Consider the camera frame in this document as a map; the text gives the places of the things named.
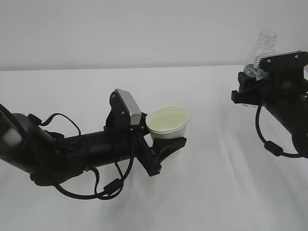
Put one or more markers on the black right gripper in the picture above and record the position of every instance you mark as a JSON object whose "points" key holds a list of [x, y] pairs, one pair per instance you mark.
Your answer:
{"points": [[286, 77]]}

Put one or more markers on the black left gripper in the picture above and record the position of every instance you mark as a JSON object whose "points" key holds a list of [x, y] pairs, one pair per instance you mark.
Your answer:
{"points": [[121, 132]]}

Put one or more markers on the white paper cup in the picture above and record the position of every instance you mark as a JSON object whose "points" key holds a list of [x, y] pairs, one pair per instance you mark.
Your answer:
{"points": [[168, 122]]}

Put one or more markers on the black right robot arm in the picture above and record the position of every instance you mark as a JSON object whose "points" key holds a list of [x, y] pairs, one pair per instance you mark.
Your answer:
{"points": [[292, 113]]}

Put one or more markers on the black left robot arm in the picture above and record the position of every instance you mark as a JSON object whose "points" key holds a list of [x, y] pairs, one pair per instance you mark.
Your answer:
{"points": [[51, 157]]}

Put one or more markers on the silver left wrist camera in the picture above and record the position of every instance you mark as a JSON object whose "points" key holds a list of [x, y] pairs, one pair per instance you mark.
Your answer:
{"points": [[131, 107]]}

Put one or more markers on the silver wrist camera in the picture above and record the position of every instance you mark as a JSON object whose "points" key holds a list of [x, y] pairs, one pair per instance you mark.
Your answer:
{"points": [[285, 56], [131, 107]]}

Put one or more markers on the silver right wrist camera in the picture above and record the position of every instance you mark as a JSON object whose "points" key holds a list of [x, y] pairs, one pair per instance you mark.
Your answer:
{"points": [[285, 56]]}

